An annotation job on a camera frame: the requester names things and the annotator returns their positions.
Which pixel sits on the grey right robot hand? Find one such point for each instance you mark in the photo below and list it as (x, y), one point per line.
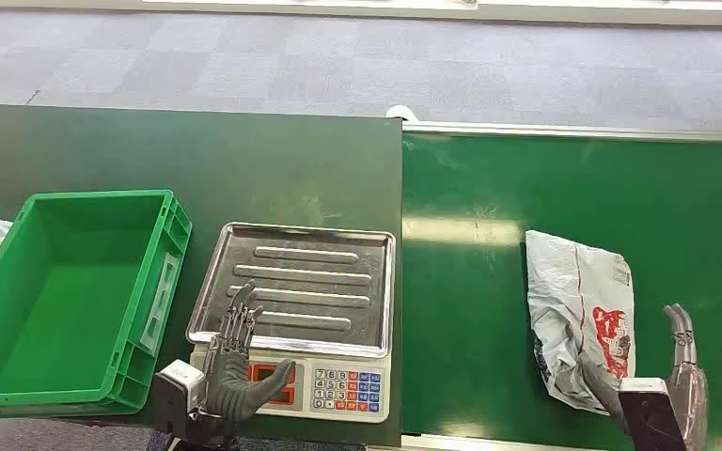
(692, 398)

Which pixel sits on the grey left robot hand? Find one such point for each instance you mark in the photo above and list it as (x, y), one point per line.
(230, 386)

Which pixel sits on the grey plastic mailer package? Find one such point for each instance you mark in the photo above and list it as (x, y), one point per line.
(576, 292)

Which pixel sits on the green conveyor belt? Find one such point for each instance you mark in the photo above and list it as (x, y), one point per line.
(585, 187)

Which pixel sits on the white round conveyor cap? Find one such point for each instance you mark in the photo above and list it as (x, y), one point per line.
(401, 112)

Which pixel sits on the white electronic scale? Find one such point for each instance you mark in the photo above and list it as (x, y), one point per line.
(336, 389)

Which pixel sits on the steel scale tray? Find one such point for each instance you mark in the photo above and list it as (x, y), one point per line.
(311, 280)

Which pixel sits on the green plastic crate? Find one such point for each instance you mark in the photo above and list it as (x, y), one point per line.
(68, 299)

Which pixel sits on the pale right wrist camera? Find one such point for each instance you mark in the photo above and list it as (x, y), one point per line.
(650, 414)

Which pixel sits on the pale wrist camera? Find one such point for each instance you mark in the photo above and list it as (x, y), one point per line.
(177, 389)
(650, 414)

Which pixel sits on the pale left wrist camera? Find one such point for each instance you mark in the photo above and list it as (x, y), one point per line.
(177, 389)

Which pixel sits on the silver conveyor frame rail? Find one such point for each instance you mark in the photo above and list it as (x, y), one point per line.
(492, 443)
(585, 131)

